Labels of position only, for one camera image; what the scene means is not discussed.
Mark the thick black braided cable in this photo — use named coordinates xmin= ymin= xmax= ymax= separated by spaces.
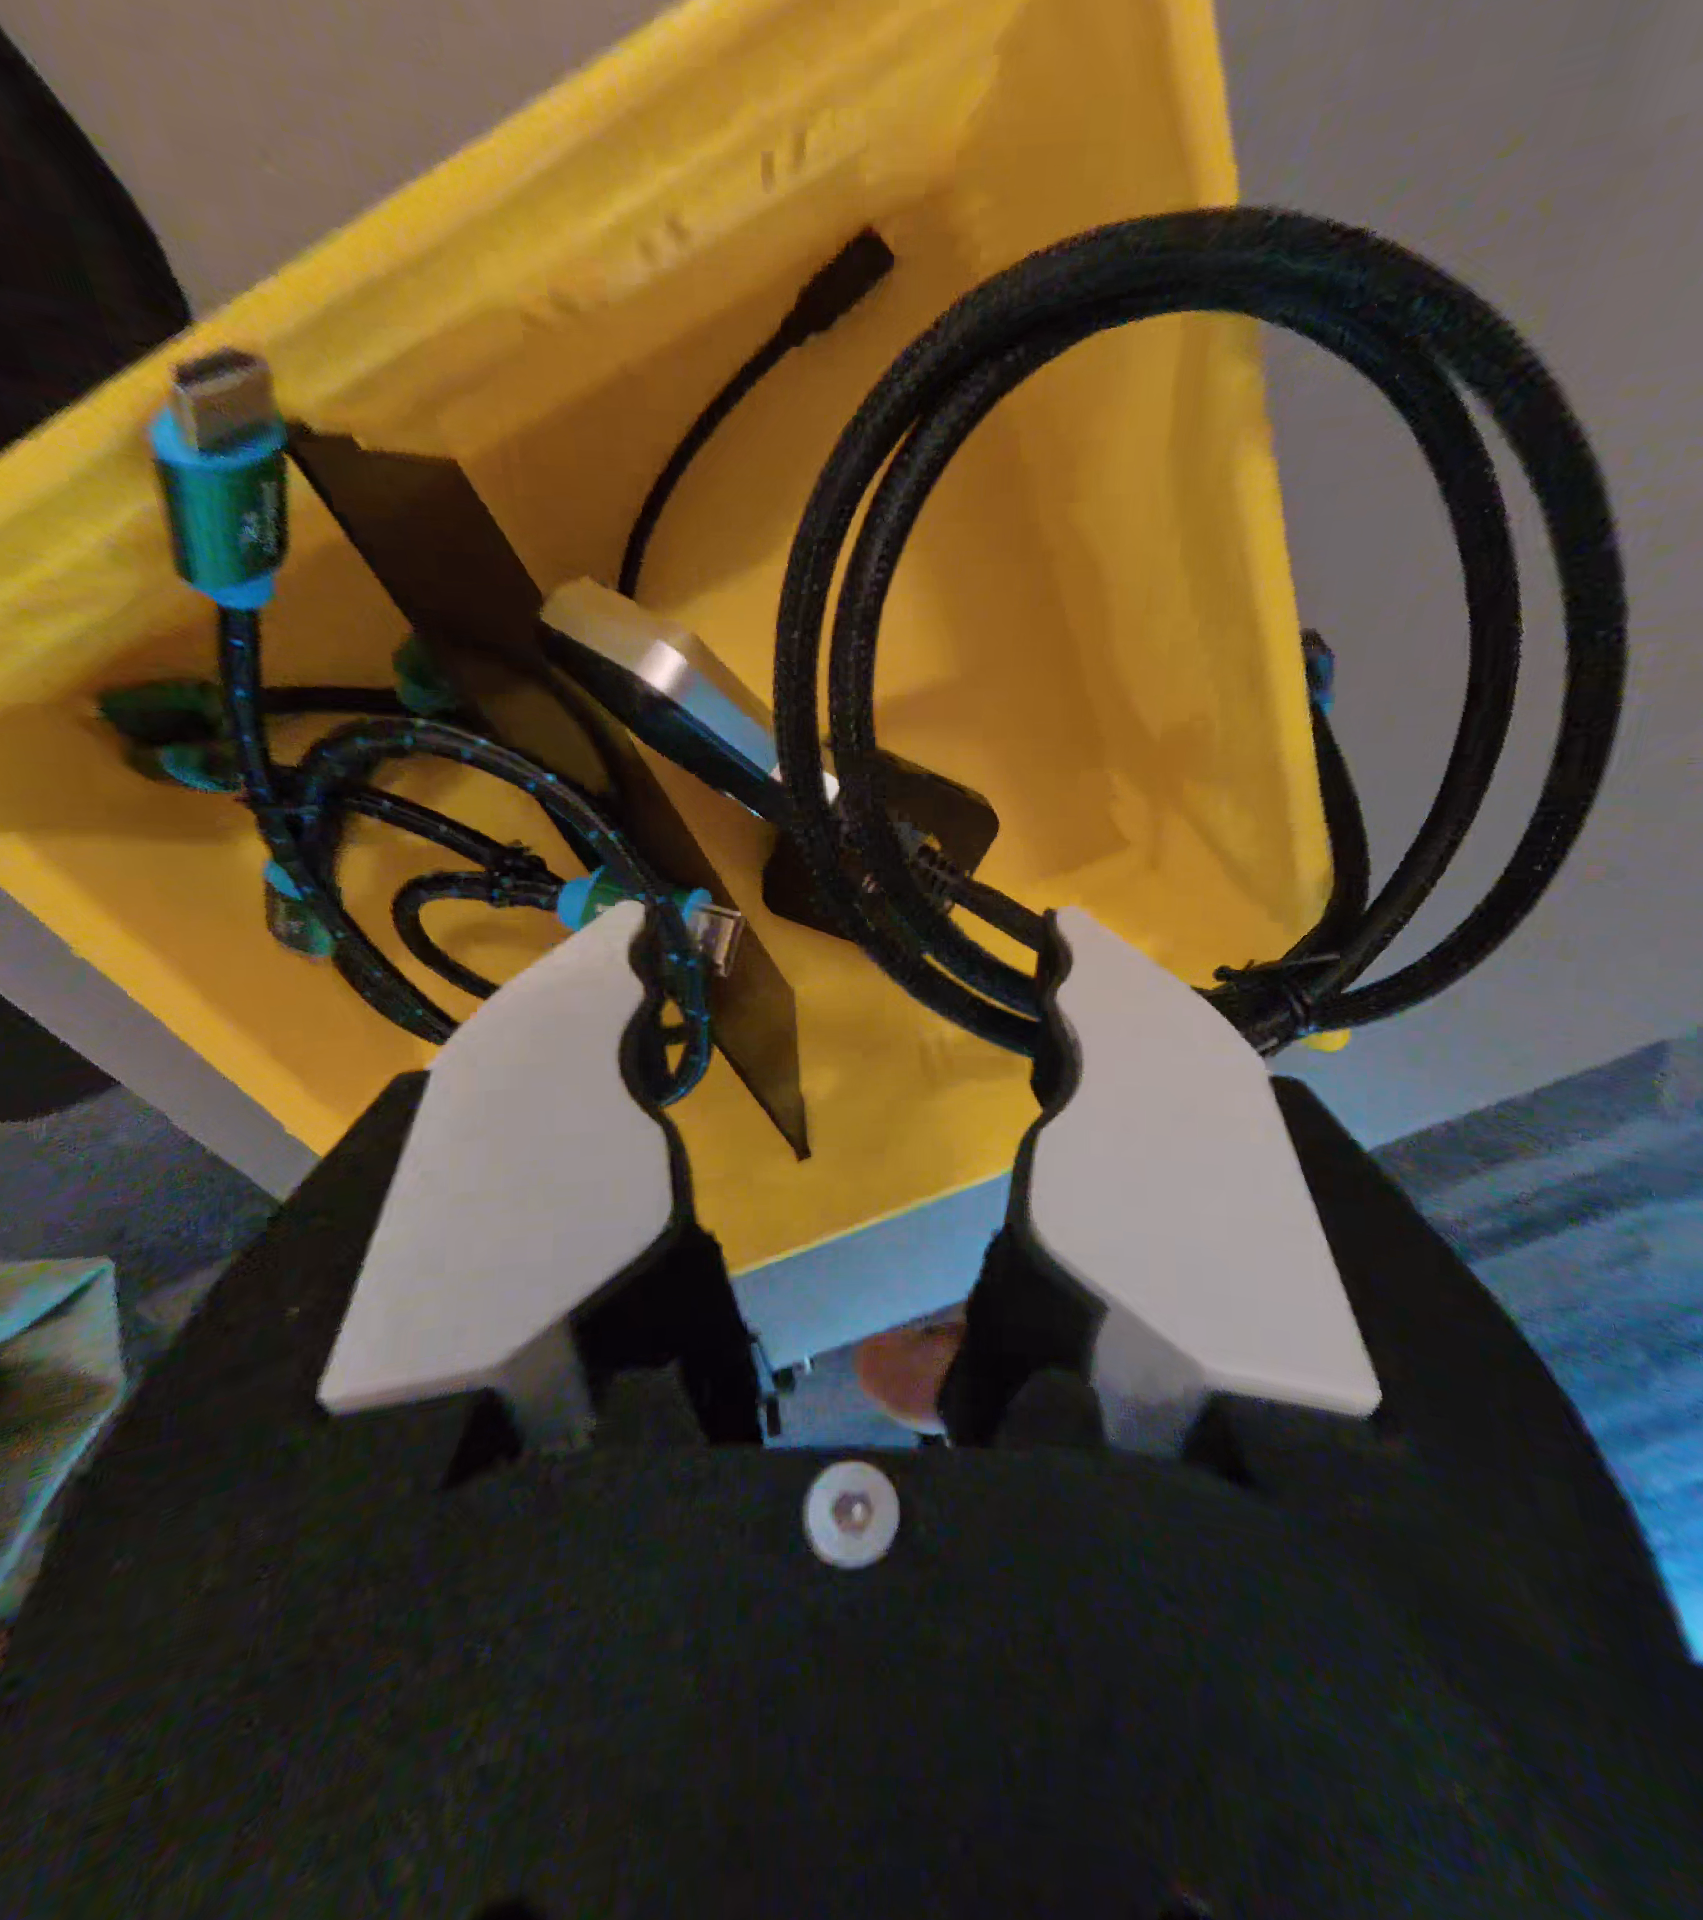
xmin=770 ymin=203 xmax=1633 ymax=1064

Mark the yellow plastic bin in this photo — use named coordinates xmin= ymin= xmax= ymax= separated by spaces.
xmin=0 ymin=0 xmax=1355 ymax=1280

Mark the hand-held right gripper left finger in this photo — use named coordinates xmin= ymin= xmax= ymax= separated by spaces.
xmin=316 ymin=900 xmax=766 ymax=1446

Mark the grey HDMI switch box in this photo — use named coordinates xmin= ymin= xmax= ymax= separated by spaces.
xmin=536 ymin=576 xmax=846 ymax=824

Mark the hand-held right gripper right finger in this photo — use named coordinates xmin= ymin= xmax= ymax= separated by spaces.
xmin=942 ymin=903 xmax=1385 ymax=1459

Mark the crumpled pale green bag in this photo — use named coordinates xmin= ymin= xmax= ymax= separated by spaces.
xmin=0 ymin=1256 xmax=128 ymax=1620

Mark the thin black hub cable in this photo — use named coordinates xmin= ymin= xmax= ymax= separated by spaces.
xmin=618 ymin=223 xmax=898 ymax=601

